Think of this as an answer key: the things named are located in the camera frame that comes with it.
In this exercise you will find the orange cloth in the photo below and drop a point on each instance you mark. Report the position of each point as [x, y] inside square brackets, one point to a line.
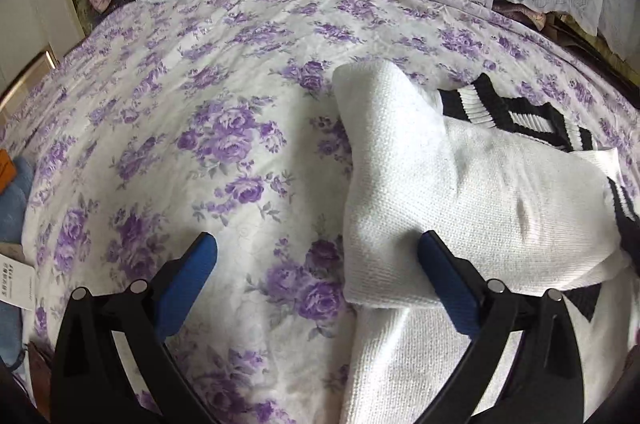
[7, 170]

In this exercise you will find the folded blankets under lace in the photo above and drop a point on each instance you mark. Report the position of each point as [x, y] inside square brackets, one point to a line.
[562, 29]

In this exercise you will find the white knit v-neck sweater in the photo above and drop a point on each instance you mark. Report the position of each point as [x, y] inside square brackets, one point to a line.
[506, 185]

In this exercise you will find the white paper tag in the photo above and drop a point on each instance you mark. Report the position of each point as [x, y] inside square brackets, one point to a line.
[17, 284]

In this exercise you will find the blue cloth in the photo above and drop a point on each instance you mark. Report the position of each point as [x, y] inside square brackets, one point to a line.
[14, 200]

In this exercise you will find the purple floral bed sheet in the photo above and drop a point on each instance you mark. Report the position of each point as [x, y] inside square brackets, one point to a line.
[180, 117]

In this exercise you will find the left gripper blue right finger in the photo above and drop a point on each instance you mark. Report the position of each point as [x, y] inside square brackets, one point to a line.
[544, 383]

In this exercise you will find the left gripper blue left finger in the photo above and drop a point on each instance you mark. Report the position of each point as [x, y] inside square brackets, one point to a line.
[89, 384]

